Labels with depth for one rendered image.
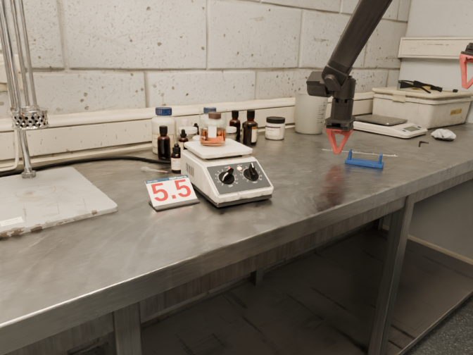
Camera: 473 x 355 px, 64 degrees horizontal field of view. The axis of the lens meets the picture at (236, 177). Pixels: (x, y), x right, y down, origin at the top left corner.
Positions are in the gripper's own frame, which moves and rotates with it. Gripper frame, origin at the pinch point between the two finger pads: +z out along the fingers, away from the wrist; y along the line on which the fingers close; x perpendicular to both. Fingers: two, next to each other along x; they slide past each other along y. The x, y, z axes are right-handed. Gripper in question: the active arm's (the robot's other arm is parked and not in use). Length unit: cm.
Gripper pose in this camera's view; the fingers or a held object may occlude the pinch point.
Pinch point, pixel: (337, 151)
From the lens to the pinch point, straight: 109.9
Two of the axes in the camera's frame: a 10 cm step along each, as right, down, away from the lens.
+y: -4.2, 2.7, -8.6
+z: -0.2, 9.5, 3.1
